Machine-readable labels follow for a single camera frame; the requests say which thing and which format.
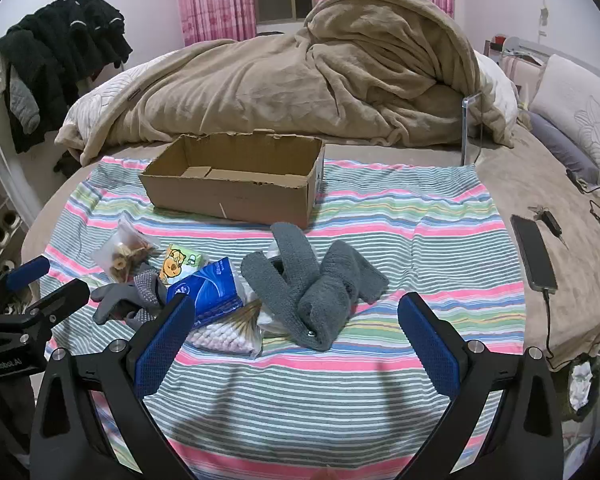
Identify black charging cable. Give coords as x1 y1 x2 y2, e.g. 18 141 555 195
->
541 287 560 363

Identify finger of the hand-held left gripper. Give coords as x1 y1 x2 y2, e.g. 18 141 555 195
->
0 255 51 311
10 279 91 333

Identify bunch of keys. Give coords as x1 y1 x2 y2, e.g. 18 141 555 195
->
527 204 565 247

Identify brown cardboard box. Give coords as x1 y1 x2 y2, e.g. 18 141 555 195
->
138 132 326 229

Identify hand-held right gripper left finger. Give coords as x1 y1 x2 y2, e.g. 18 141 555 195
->
30 292 197 480

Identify grey knit gloves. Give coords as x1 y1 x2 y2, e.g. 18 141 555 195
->
90 266 170 330

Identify bedside bin with white trash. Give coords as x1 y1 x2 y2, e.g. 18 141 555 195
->
554 352 600 423

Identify pile of black clothes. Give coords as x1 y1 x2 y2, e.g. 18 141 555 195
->
0 0 134 155

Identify blue tissue pack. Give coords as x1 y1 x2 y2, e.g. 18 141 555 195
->
166 257 243 328

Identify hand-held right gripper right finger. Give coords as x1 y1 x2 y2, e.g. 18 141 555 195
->
397 292 566 480

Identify bag of cotton swabs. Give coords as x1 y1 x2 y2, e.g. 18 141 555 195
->
186 300 265 359

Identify cartoon bear snack packet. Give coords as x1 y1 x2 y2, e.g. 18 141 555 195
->
159 244 208 286

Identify black charger with cable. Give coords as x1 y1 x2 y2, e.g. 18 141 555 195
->
565 168 600 197

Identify striped pastel cloth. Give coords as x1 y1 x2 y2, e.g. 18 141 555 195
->
42 156 526 480

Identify clear bag of snacks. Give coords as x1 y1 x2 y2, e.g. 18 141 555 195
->
91 220 163 284

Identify grey padded garment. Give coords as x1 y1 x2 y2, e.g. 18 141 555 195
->
9 67 42 135

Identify beige fleece blanket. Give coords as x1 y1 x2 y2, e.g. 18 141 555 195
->
55 0 516 167

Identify grey fluffy socks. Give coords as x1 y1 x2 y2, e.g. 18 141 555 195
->
241 222 389 352

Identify white patterned quilt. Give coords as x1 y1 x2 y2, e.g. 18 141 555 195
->
55 67 148 153

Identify grey pillow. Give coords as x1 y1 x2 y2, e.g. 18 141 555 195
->
522 109 600 187

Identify beige floral pillow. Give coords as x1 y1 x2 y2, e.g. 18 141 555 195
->
527 54 600 185

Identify black smartphone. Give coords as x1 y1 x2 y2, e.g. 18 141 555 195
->
510 214 559 292

